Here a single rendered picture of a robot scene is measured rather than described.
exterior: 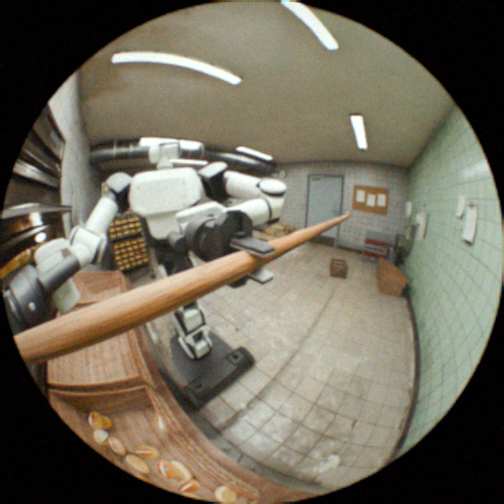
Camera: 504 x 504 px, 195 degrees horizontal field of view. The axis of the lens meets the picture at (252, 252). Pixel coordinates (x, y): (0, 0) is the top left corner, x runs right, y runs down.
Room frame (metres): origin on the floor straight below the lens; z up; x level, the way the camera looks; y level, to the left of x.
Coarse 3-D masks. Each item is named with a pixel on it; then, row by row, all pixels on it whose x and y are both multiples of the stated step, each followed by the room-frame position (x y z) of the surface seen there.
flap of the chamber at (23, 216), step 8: (32, 208) 0.15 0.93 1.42; (40, 208) 0.22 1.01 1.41; (48, 208) 0.30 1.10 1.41; (56, 208) 0.40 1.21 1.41; (64, 208) 0.52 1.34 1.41; (8, 216) -0.02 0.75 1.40; (16, 216) 0.03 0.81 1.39; (24, 216) 0.09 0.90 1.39; (32, 216) 0.15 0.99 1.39; (40, 216) 0.23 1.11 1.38; (48, 216) 0.34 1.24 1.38; (56, 216) 0.46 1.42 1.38; (8, 224) -0.02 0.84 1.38; (16, 224) 0.03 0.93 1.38; (24, 224) 0.10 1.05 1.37; (32, 224) 0.18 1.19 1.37; (0, 232) -0.08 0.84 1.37; (8, 232) -0.03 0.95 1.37
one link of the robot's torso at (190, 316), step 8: (160, 272) 0.50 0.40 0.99; (192, 304) 0.60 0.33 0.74; (176, 312) 0.56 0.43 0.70; (184, 312) 0.54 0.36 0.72; (192, 312) 0.56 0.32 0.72; (200, 312) 0.61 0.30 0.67; (184, 320) 0.51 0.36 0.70; (192, 320) 0.54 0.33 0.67; (200, 320) 0.58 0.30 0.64; (184, 328) 0.50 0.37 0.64; (192, 328) 0.53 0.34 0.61
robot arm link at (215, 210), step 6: (204, 204) 0.38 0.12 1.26; (210, 204) 0.35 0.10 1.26; (216, 204) 0.36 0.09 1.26; (186, 210) 0.35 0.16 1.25; (192, 210) 0.33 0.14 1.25; (198, 210) 0.33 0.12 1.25; (204, 210) 0.33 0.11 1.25; (210, 210) 0.34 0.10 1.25; (216, 210) 0.35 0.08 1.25; (222, 210) 0.36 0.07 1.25; (180, 216) 0.31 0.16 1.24; (186, 216) 0.32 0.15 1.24; (192, 216) 0.32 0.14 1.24; (180, 222) 0.32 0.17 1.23
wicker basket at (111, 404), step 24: (72, 408) -0.21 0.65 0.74; (96, 408) -0.11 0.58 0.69; (120, 408) -0.04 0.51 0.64; (144, 408) 0.03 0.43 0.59; (168, 408) 0.07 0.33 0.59; (120, 432) -0.16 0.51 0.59; (144, 432) -0.09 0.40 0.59; (168, 432) -0.04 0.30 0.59; (120, 456) -0.31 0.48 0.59; (168, 456) -0.16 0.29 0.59; (192, 456) -0.10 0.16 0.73; (168, 480) -0.30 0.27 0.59; (216, 480) -0.22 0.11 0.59; (240, 480) -0.21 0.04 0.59
